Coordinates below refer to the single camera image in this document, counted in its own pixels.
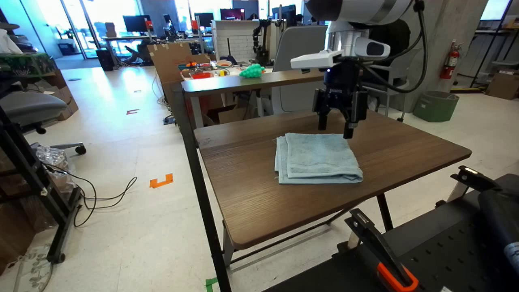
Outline wooden background desk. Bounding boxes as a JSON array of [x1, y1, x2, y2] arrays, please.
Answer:
[[179, 67, 325, 129]]

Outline light blue towel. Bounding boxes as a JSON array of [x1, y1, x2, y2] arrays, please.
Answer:
[[272, 132, 364, 187]]

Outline black computer monitor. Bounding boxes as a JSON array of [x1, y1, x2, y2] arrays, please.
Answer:
[[268, 4, 298, 23], [192, 12, 215, 28], [217, 7, 247, 23], [121, 14, 147, 33]]

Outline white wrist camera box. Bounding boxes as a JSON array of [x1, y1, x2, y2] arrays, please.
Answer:
[[288, 48, 346, 72]]

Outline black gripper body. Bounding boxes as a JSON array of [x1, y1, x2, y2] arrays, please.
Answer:
[[317, 56, 369, 113]]

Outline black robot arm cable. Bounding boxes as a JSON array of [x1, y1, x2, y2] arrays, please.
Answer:
[[361, 0, 427, 95]]

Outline black slanted pole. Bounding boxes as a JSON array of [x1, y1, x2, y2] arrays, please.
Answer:
[[468, 0, 515, 88]]

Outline black desk device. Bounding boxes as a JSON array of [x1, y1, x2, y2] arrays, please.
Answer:
[[251, 20, 277, 67]]

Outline metal framed office chair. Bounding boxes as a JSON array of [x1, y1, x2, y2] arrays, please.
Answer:
[[371, 64, 411, 119]]

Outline crumpled clear plastic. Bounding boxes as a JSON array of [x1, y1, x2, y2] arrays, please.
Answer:
[[28, 143, 71, 176]]

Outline red plastic object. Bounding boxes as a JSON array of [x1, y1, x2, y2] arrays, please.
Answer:
[[187, 69, 215, 82]]

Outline pale grey chair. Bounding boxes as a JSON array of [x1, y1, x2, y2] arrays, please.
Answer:
[[268, 25, 328, 116]]

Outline brown wooden table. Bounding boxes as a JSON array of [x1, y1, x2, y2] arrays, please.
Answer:
[[176, 108, 395, 292]]

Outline green floor tape mark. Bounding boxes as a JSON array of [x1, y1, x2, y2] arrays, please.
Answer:
[[204, 276, 223, 292]]

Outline grey office chair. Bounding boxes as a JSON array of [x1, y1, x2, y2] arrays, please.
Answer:
[[0, 88, 87, 158]]

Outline orange floor tape mark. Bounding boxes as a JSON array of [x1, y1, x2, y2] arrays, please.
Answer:
[[147, 173, 174, 190]]

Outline brown cardboard panel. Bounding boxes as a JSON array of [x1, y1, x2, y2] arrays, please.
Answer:
[[147, 41, 212, 104]]

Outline green bin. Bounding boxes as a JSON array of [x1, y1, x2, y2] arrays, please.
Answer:
[[411, 90, 460, 124]]

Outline clear plastic sheet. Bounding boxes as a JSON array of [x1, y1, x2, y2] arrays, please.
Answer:
[[12, 246, 54, 292]]

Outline black floor cable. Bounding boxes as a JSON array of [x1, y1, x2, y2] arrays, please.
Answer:
[[41, 161, 139, 229]]

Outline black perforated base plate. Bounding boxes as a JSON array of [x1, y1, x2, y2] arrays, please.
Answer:
[[264, 173, 519, 292]]

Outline black equipment stand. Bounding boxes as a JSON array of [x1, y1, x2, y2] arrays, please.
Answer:
[[0, 104, 85, 267]]

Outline green plastic object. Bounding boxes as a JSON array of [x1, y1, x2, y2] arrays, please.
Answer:
[[238, 62, 265, 80]]

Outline black bar with label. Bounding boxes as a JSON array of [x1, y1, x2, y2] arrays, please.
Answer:
[[476, 173, 519, 292]]

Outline red fire extinguisher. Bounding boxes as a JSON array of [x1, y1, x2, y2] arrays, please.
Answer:
[[439, 40, 461, 82]]

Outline seated person in black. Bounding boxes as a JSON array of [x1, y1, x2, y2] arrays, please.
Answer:
[[369, 22, 411, 88]]

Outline green plants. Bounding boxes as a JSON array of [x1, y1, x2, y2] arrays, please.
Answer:
[[0, 51, 54, 79]]

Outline white partition panel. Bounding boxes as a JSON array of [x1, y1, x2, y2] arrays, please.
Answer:
[[212, 20, 260, 62]]

